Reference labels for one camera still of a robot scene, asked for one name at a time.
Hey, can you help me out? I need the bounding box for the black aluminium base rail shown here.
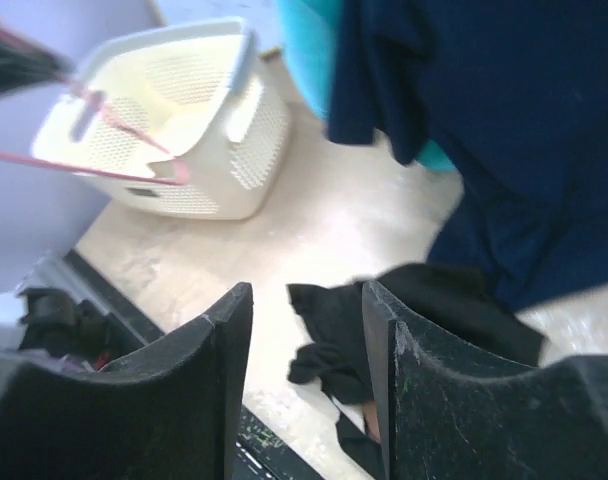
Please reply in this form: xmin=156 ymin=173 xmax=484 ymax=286
xmin=13 ymin=249 xmax=325 ymax=480

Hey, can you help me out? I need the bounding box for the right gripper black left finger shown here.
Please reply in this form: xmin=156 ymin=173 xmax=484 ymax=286
xmin=0 ymin=282 xmax=253 ymax=479

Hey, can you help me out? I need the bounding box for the cream plastic laundry basket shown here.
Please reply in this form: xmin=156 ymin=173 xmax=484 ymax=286
xmin=31 ymin=17 xmax=291 ymax=221

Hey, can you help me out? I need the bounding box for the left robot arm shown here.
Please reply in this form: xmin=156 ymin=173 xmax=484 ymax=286
xmin=0 ymin=24 xmax=73 ymax=96

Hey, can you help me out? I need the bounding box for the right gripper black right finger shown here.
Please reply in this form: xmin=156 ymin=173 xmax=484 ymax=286
xmin=362 ymin=281 xmax=608 ymax=479

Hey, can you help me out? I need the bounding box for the black printed t shirt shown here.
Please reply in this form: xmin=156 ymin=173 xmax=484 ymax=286
xmin=286 ymin=262 xmax=545 ymax=476

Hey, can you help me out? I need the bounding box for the pink wire hanger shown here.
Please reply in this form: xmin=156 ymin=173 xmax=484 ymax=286
xmin=0 ymin=31 xmax=190 ymax=186

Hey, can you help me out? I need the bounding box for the navy blue t shirt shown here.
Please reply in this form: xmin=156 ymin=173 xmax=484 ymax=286
xmin=327 ymin=0 xmax=608 ymax=311

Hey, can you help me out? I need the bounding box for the teal green t shirt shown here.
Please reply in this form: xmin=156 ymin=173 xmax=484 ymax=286
xmin=276 ymin=1 xmax=470 ymax=172

